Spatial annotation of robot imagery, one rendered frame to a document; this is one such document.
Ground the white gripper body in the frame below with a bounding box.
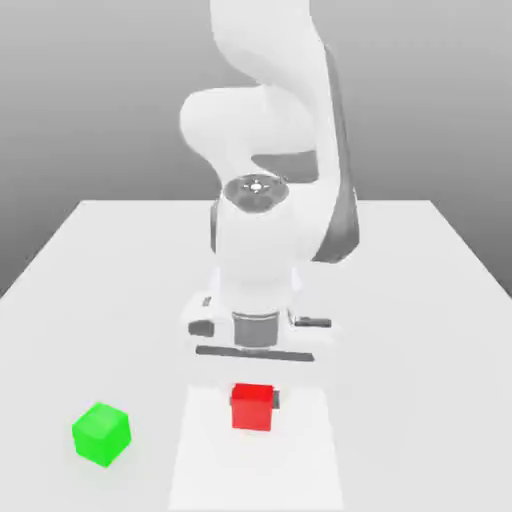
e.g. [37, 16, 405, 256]
[186, 343, 326, 386]

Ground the small red cube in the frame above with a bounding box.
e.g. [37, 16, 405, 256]
[230, 382, 276, 433]

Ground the small green cube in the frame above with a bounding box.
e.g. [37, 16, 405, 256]
[71, 401, 133, 469]

